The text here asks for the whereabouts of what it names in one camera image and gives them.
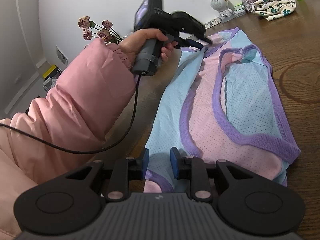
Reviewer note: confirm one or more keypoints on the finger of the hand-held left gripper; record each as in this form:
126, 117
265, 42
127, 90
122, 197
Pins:
206, 40
192, 43

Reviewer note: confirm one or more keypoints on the person's left hand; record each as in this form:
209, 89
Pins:
135, 45

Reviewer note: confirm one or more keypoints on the folded cream green-flowered cloth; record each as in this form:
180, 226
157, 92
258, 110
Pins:
275, 6

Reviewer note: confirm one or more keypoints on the small green white boxes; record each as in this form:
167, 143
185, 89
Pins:
239, 10

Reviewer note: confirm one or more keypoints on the person's left forearm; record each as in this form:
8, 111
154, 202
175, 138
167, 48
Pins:
87, 92

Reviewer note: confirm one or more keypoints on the yellow black box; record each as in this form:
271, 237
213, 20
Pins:
51, 72

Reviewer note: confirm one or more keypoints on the wall picture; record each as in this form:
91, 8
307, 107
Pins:
62, 56

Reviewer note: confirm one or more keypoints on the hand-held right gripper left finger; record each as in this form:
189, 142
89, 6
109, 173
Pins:
145, 163

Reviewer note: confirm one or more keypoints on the white robot speaker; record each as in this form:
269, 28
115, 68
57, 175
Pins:
220, 5

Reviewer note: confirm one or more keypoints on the white plastic clips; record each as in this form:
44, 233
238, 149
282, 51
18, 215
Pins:
212, 23

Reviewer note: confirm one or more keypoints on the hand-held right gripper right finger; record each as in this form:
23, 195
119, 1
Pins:
174, 163

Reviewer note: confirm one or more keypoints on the dried rose bouquet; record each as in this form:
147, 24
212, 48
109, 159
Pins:
102, 31

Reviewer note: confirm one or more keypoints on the pink blue mesh vest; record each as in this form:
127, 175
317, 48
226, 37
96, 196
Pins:
225, 120

